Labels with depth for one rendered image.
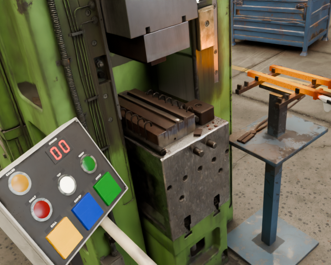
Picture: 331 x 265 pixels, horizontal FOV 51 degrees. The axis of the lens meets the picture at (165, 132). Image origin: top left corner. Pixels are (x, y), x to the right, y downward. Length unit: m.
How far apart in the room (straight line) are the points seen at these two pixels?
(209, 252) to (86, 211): 1.08
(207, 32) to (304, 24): 3.47
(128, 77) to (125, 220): 0.69
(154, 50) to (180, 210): 0.69
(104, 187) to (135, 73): 0.86
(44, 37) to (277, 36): 4.26
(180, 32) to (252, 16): 4.00
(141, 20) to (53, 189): 0.58
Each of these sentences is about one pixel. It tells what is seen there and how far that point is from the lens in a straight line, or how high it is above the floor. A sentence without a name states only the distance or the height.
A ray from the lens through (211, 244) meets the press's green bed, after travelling 1.97.
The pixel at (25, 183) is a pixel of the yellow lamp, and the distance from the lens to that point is 0.93.
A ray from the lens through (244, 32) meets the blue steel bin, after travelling 5.38.
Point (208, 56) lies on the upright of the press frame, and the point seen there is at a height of 1.14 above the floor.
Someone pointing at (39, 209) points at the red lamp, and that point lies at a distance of 0.93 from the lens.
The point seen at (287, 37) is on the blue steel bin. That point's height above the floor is 0.21.
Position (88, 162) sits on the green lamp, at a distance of 1.04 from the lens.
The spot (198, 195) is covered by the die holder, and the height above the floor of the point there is 0.62.
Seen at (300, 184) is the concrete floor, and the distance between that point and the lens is 2.65.
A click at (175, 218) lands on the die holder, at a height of 0.59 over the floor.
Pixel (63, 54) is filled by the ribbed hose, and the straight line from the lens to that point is 1.17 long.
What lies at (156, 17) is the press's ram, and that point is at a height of 1.41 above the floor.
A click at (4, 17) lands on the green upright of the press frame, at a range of 1.51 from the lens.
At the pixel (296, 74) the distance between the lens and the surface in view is 1.69.
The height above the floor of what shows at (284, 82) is 1.03.
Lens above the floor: 1.66
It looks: 31 degrees down
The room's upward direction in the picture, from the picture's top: 7 degrees counter-clockwise
